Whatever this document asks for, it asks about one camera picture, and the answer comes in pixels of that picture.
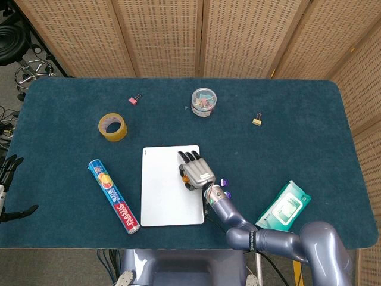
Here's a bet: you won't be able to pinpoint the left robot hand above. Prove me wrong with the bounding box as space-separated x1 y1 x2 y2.
0 154 39 223

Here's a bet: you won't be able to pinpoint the black cables under table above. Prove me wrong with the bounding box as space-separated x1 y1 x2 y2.
96 249 121 286

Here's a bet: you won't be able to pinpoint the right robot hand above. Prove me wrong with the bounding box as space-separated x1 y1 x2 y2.
177 150 216 192

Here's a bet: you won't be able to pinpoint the metal table leg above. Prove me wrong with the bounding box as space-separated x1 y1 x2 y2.
254 253 264 286

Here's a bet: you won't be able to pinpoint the woven rattan folding screen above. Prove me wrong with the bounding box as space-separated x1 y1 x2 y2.
13 0 381 286

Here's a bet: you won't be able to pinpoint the dark teal table mat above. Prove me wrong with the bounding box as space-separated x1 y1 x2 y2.
0 77 379 250

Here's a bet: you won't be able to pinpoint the white rectangular board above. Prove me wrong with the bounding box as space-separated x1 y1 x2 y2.
140 145 205 228

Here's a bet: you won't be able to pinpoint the black coiled hose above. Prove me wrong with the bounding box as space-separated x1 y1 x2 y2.
0 25 30 65

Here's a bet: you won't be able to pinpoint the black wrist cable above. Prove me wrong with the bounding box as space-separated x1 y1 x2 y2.
203 200 229 234

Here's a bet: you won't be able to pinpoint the clear jar of binder clips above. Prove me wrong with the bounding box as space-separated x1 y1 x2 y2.
190 87 218 118

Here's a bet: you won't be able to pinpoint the green wet wipes pack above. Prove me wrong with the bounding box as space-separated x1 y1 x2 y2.
255 179 311 232

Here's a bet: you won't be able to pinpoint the chrome stool base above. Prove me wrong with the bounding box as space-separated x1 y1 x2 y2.
14 58 57 101

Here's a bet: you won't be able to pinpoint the plastic food wrap roll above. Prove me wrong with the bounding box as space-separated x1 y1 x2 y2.
87 159 141 235

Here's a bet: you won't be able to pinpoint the floor cable bundle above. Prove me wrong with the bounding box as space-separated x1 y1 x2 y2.
0 105 20 150

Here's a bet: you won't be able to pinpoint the yellow packing tape roll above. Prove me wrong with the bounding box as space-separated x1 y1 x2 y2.
98 113 129 142

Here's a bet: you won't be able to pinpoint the grey robot torso base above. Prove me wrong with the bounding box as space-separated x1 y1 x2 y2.
114 248 260 286

